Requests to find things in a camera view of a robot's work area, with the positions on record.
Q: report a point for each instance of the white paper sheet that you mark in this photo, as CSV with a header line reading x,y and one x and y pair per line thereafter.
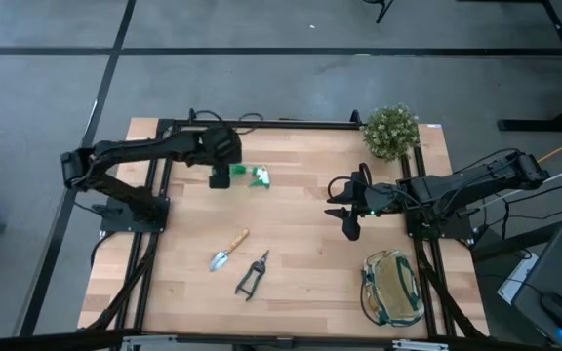
x,y
517,283

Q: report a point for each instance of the silver aluminium bracket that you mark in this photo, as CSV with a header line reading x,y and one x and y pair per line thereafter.
x,y
147,342
420,345

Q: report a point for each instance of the beige green gardening bag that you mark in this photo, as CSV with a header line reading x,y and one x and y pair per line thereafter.
x,y
390,292

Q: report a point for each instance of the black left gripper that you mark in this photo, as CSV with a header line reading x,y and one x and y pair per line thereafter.
x,y
220,145

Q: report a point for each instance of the green spray bottle white head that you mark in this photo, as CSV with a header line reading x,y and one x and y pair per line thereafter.
x,y
263,178

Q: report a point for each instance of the black aluminium table frame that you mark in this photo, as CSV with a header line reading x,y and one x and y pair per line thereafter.
x,y
286,123

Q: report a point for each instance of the potted plant black pot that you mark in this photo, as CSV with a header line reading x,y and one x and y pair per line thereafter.
x,y
390,131

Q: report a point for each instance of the dark grey desk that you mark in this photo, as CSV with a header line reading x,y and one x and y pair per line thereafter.
x,y
554,273

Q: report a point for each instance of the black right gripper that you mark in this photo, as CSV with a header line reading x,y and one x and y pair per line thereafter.
x,y
378,200

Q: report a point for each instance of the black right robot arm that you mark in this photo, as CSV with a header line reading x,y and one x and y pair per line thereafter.
x,y
456,185

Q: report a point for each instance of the black stand leg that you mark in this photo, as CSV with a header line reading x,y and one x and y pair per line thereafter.
x,y
383,12

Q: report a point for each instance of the black desk leg frame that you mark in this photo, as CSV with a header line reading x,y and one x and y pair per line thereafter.
x,y
544,125

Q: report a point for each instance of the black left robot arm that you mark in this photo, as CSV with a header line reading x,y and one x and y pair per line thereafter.
x,y
130,148

